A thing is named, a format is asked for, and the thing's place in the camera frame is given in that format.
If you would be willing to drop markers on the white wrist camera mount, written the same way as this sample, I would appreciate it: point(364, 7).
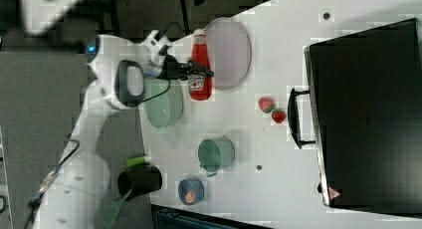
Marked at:
point(156, 46)

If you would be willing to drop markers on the green spatula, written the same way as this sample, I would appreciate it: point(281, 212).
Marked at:
point(113, 210)

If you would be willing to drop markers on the lilac round plate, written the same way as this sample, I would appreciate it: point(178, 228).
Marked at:
point(229, 51)

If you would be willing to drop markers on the red plush strawberry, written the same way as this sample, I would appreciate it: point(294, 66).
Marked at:
point(278, 115)

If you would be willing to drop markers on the black toaster oven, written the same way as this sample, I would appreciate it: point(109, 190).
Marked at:
point(365, 92)

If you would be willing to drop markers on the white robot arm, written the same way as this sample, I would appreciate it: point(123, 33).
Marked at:
point(72, 193)

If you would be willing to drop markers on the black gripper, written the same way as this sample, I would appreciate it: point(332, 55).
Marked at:
point(175, 70)

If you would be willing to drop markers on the plush red ketchup bottle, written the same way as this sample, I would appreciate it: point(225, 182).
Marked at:
point(200, 87)

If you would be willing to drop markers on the pink plush strawberry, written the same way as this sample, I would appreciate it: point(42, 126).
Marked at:
point(266, 105)

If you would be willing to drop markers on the black oven handle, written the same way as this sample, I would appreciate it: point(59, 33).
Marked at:
point(294, 118)

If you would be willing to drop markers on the blue can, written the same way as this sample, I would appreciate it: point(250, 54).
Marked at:
point(191, 191)

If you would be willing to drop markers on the green marker tube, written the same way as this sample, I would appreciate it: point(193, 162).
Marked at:
point(135, 161)

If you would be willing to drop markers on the green metal mug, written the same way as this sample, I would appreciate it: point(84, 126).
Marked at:
point(216, 154)

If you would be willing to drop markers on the black cylinder holder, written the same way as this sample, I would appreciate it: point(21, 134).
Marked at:
point(140, 180)

